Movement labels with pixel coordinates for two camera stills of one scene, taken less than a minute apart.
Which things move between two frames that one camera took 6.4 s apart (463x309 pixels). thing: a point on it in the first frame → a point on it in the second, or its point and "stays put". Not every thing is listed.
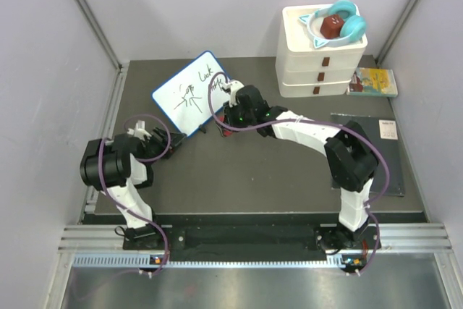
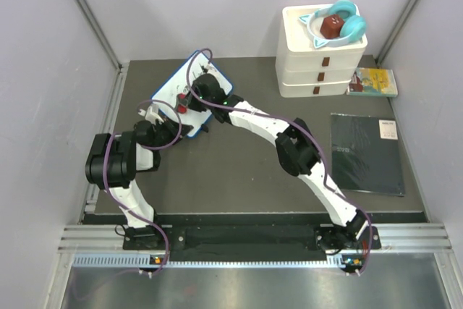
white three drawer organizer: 303,70 stays put
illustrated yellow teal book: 372,82 stays put
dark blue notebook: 382,134 stays put
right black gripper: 228,113 → 192,104
